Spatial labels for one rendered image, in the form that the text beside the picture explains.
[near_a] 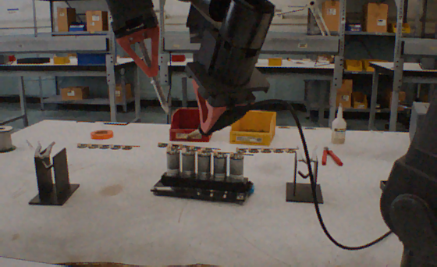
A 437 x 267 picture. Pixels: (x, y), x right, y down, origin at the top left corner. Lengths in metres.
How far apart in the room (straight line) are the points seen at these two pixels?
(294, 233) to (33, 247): 0.35
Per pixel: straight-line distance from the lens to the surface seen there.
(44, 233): 0.58
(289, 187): 0.69
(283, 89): 5.06
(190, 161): 0.66
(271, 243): 0.53
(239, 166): 0.64
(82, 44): 3.23
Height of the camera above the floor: 1.02
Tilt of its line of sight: 14 degrees down
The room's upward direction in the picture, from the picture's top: straight up
